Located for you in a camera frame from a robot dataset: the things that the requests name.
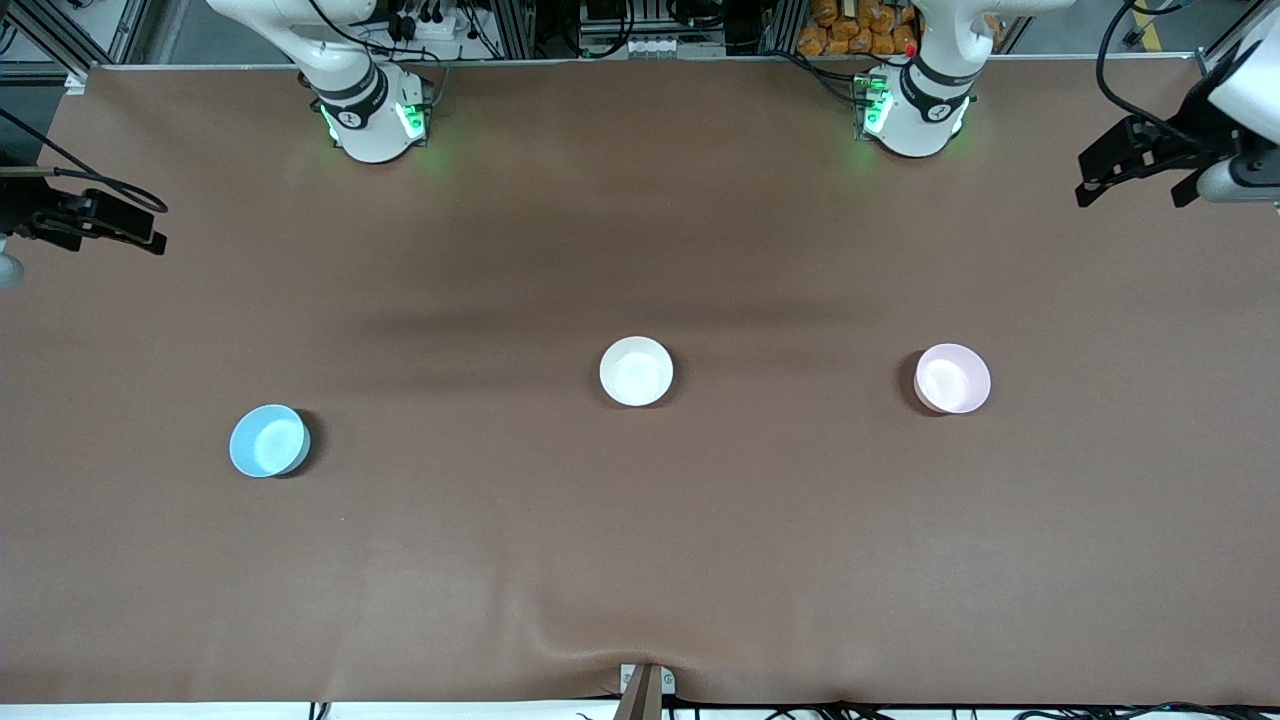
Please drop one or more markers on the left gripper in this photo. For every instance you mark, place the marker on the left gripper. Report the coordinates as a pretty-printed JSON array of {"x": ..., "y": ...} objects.
[{"x": 1187, "y": 138}]

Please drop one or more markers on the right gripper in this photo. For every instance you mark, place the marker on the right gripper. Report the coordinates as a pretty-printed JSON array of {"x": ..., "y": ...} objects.
[{"x": 22, "y": 207}]

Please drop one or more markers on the blue bowl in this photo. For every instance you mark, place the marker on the blue bowl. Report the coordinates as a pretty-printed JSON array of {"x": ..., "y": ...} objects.
[{"x": 268, "y": 441}]

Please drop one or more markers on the pink bowl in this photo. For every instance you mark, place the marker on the pink bowl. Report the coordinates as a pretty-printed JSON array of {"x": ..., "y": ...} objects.
[{"x": 952, "y": 378}]

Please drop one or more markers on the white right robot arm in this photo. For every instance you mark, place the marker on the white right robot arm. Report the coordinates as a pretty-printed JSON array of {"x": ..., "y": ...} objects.
[{"x": 365, "y": 120}]

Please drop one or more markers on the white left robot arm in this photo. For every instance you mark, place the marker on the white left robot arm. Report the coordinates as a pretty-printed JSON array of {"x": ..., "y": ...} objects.
[{"x": 920, "y": 110}]

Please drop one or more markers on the white bowl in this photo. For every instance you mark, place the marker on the white bowl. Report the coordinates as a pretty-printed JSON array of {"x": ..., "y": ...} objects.
[{"x": 636, "y": 371}]

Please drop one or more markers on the orange snack packets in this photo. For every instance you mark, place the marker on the orange snack packets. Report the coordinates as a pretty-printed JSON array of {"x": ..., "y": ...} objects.
[{"x": 860, "y": 28}]

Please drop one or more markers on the white power strip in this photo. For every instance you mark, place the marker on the white power strip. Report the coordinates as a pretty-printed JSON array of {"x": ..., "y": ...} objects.
[{"x": 430, "y": 25}]

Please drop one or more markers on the brown table mat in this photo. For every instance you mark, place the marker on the brown table mat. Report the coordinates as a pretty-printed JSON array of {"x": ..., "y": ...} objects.
[{"x": 640, "y": 550}]

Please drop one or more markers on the aluminium frame profile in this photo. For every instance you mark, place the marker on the aluminium frame profile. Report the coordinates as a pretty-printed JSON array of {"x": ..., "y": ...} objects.
[
  {"x": 1235, "y": 30},
  {"x": 80, "y": 35},
  {"x": 515, "y": 28}
]

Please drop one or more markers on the camera mount post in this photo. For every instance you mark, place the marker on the camera mount post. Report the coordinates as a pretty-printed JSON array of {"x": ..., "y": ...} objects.
[{"x": 645, "y": 690}]

